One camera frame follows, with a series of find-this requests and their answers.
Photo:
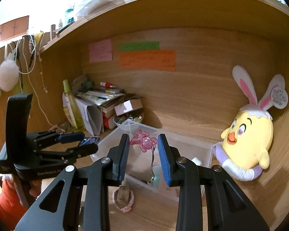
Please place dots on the person's left hand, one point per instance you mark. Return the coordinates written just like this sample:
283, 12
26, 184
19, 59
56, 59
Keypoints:
35, 187

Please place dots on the yellow spray bottle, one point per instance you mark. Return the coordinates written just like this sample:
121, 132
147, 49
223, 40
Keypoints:
73, 105

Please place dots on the dark blue small packet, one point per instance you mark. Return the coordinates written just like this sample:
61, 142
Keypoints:
90, 140

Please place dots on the person's left forearm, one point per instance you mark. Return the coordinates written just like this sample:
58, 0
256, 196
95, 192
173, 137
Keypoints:
7, 197

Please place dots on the teal bottle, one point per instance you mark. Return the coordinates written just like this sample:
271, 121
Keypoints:
70, 14

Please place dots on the red and white glue stick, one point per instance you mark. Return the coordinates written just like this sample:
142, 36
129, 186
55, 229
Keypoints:
108, 84

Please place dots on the clear plastic bin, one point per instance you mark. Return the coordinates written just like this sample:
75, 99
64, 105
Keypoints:
139, 166

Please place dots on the pink sticky note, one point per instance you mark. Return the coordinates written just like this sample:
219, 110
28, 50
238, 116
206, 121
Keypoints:
100, 50

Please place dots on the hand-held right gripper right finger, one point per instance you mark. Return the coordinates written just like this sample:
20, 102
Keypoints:
163, 158

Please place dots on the orange sticky note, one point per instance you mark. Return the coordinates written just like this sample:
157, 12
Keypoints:
147, 61

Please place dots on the white fluffy pompom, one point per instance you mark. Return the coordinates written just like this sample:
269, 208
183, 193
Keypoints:
7, 75

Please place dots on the wooden wall cabinet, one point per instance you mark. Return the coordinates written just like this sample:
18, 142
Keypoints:
14, 27

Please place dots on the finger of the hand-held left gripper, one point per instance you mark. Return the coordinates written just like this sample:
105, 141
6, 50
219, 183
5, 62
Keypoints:
81, 150
69, 137

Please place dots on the yellow chick plush toy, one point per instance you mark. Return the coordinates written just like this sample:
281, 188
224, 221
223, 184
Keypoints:
250, 137

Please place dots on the green sticky note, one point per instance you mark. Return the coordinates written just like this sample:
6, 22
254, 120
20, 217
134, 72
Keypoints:
139, 46

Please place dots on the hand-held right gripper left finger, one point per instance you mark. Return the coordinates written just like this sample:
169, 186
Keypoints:
124, 158

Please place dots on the glass bowl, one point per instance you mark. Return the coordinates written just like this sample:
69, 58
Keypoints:
128, 119

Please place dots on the stack of books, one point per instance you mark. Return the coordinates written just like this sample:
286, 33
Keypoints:
98, 96

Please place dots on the red and white box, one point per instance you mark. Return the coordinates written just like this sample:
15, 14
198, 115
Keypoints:
108, 120

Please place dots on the wooden shelf board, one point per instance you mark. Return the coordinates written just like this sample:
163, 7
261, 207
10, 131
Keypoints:
110, 12

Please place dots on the small cardboard box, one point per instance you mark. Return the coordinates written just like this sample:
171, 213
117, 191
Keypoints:
128, 107

